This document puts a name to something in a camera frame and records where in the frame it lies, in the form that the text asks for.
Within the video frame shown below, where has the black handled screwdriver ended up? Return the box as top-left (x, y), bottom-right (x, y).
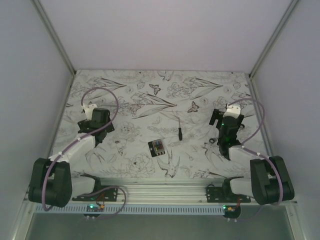
top-left (178, 118), bottom-right (183, 141)

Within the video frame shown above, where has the clear plastic fuse box cover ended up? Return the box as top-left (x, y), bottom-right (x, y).
top-left (152, 139), bottom-right (165, 154)

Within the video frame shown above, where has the black fuse box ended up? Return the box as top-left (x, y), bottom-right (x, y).
top-left (148, 139), bottom-right (165, 158)

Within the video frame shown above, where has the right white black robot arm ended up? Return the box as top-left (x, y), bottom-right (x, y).
top-left (209, 105), bottom-right (295, 205)

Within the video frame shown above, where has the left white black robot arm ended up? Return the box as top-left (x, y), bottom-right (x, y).
top-left (28, 107), bottom-right (115, 211)

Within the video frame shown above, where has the floral patterned mat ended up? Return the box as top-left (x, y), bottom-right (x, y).
top-left (53, 69), bottom-right (267, 179)

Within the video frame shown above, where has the right controller board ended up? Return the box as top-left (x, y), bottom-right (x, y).
top-left (223, 205), bottom-right (241, 222)

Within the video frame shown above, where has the controller board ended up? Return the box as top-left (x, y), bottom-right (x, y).
top-left (223, 205), bottom-right (241, 222)
top-left (83, 204), bottom-right (104, 220)

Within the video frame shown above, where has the left controller board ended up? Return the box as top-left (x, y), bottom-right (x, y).
top-left (83, 204), bottom-right (104, 220)

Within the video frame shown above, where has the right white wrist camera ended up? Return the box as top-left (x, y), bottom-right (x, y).
top-left (223, 104), bottom-right (241, 119)

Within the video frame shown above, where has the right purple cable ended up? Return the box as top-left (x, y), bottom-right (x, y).
top-left (228, 98), bottom-right (285, 222)

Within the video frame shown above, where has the purple cable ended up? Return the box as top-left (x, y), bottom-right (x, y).
top-left (41, 87), bottom-right (127, 221)
top-left (228, 98), bottom-right (285, 222)

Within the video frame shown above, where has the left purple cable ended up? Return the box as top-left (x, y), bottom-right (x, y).
top-left (41, 87), bottom-right (127, 221)

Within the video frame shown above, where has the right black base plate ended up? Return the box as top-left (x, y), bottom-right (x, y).
top-left (205, 184), bottom-right (251, 203)

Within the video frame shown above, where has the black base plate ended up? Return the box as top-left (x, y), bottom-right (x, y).
top-left (205, 184), bottom-right (251, 203)
top-left (72, 185), bottom-right (118, 203)

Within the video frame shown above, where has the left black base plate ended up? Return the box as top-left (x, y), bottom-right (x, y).
top-left (72, 185), bottom-right (118, 203)

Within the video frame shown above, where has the aluminium rail base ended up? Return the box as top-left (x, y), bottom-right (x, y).
top-left (23, 177), bottom-right (298, 206)

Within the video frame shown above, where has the white slotted cable duct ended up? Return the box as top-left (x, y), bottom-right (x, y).
top-left (48, 203), bottom-right (224, 216)

